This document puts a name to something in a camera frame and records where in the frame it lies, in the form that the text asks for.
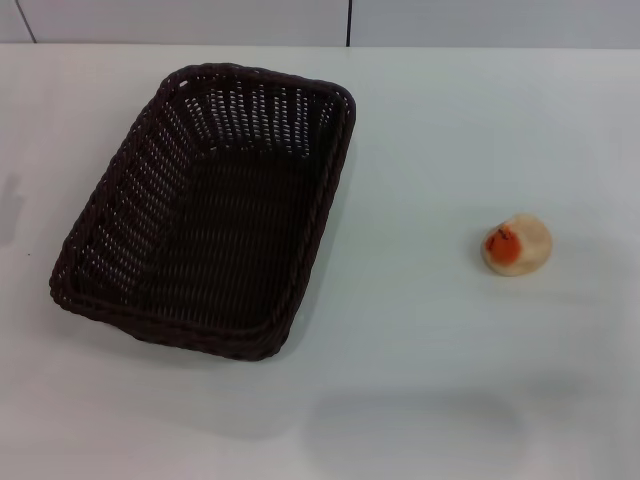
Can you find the black vertical wall strip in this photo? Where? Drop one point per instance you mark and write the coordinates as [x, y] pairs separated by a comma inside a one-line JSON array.
[[348, 22]]

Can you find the dark brown woven basket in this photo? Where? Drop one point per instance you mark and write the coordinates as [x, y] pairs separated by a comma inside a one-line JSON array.
[[240, 240]]

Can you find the beige and orange peach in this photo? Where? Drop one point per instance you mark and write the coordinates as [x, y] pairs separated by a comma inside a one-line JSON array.
[[530, 245]]

